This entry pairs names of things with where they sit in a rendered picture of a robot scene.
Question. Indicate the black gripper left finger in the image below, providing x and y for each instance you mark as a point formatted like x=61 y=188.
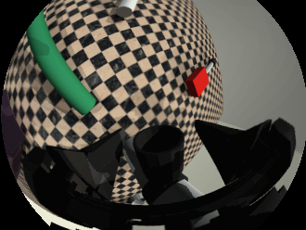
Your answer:
x=96 y=164

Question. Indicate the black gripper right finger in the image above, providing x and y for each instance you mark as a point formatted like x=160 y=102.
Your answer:
x=229 y=148

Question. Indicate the green cylinder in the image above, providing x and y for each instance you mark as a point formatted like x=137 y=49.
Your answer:
x=55 y=68

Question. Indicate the white cylinder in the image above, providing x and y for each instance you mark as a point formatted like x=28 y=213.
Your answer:
x=126 y=8

